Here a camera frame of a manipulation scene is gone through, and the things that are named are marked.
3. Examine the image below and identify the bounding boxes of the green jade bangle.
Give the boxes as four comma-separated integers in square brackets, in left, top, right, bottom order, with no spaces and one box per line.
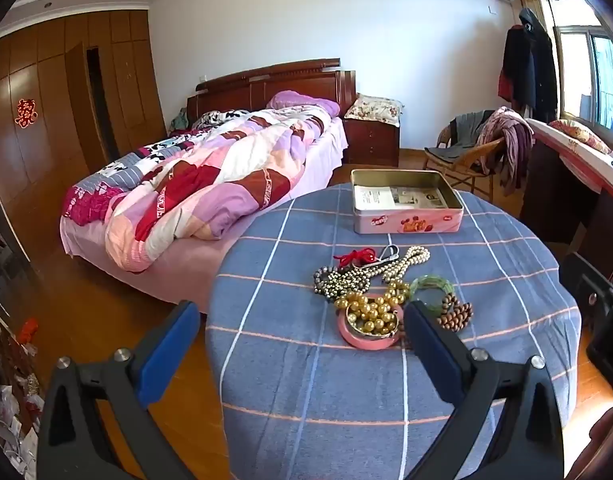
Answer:
[409,275,456,304]

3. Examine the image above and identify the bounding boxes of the patchwork quilt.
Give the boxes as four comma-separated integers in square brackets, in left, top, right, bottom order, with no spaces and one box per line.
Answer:
[61,107,333,273]

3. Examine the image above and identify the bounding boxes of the pink printed tin box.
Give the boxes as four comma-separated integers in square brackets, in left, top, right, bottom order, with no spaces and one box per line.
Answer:
[350,168,465,235]

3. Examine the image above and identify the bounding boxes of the dark metallic bead necklace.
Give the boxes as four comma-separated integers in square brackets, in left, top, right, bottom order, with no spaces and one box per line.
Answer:
[314,265,387,302]

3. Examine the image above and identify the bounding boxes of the dark wooden headboard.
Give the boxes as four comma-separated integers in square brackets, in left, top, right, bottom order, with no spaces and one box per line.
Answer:
[186,58,357,121]

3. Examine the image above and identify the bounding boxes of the bed with pink sheet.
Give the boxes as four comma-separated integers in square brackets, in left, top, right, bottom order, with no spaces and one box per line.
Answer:
[60,57,357,311]

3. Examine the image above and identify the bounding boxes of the red knot decoration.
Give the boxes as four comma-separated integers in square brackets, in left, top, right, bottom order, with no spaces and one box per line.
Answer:
[15,98,40,129]

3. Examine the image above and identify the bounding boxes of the wicker chair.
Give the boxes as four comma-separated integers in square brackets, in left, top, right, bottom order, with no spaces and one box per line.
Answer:
[424,110,507,193]

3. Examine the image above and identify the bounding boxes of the floral pillow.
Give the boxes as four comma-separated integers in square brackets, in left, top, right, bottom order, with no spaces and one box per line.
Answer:
[344,94,405,128]

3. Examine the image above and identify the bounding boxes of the grey garment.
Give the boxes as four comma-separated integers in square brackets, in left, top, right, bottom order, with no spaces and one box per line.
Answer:
[425,110,497,161]

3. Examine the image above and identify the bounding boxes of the gold pearl bracelet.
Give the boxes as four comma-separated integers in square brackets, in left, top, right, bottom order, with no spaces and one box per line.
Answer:
[335,281,411,337]

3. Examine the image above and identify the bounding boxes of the hanging dark coats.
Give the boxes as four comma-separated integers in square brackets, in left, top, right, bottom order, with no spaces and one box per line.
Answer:
[497,7,559,111]

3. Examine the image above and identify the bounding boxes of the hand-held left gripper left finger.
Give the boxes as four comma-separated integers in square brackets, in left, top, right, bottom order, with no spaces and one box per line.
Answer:
[36,300,202,480]

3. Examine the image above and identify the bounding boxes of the purple and pink clothes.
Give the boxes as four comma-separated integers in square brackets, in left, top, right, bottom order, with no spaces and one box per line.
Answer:
[477,106,536,196]

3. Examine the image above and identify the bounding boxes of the floor clutter pile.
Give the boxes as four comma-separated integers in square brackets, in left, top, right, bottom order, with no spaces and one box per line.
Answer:
[0,200,47,471]

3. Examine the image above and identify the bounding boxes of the blue checked tablecloth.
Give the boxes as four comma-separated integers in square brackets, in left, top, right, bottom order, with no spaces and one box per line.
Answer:
[205,182,583,480]

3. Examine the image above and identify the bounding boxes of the pink bangle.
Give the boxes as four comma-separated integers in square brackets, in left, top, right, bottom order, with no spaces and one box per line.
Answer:
[337,305,405,350]

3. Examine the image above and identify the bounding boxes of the pink floral cushion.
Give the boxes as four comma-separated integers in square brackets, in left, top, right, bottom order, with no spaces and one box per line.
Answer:
[549,119,612,155]

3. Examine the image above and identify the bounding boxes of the brown wooden bead bracelet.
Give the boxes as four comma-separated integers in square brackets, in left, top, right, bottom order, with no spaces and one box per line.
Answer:
[435,294,474,332]

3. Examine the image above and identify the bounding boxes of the dark wooden desk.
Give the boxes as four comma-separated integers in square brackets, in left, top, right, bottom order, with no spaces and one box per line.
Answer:
[519,119,613,281]

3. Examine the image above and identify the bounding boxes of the brown wooden wardrobe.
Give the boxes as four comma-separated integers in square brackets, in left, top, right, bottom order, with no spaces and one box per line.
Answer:
[0,10,167,271]

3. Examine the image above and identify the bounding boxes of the red ribbon trinket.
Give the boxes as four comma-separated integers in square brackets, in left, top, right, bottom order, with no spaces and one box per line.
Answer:
[354,186,450,210]

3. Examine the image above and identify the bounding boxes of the dark wooden nightstand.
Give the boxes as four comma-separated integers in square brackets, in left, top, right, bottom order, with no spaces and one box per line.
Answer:
[343,115,401,168]

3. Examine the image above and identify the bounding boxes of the window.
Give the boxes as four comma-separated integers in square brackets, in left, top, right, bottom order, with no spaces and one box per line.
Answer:
[547,0,613,137]

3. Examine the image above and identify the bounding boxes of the red string bracelet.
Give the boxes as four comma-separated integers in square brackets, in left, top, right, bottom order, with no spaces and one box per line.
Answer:
[335,247,377,269]

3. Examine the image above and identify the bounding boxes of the person's right forearm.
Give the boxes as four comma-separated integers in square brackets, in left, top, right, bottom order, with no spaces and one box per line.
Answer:
[567,402,613,480]

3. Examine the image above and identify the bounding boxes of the pink pillow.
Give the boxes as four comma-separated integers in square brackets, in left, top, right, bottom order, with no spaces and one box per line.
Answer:
[266,91,341,116]

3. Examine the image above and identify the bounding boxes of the white pearl necklace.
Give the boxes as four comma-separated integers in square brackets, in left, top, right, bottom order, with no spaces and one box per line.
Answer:
[381,246,431,285]

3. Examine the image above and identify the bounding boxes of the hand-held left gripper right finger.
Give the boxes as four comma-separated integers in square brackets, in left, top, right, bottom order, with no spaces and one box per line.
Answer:
[403,300,580,480]

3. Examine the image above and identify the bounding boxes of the silver metal mesh bracelet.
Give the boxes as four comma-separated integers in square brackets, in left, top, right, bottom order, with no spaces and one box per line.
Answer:
[354,244,400,270]

